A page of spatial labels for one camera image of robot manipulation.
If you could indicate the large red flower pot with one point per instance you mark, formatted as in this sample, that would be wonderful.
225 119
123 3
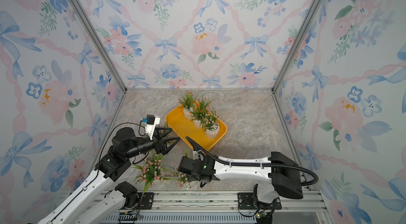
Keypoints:
200 111

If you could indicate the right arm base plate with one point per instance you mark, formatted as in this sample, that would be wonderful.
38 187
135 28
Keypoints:
249 201

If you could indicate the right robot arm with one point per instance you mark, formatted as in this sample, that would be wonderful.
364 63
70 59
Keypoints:
278 175

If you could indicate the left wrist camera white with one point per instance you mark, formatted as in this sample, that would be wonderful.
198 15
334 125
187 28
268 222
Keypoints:
151 122

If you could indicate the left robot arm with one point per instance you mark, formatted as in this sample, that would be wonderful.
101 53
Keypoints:
77 209

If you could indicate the vented metal grille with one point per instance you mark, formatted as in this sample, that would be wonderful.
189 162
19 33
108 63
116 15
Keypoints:
180 218

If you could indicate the aluminium rail frame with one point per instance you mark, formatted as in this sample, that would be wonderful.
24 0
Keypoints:
226 201

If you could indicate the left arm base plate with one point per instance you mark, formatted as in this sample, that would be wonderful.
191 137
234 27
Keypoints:
144 200

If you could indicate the yellow plastic storage tray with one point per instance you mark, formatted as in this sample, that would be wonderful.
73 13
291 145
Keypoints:
184 127

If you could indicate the large pink flower pot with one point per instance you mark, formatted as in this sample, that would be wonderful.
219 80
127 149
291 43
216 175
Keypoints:
151 171

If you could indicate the small red flower pot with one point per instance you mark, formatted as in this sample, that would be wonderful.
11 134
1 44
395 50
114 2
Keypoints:
188 104

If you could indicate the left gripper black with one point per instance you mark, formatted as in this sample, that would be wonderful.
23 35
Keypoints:
162 147

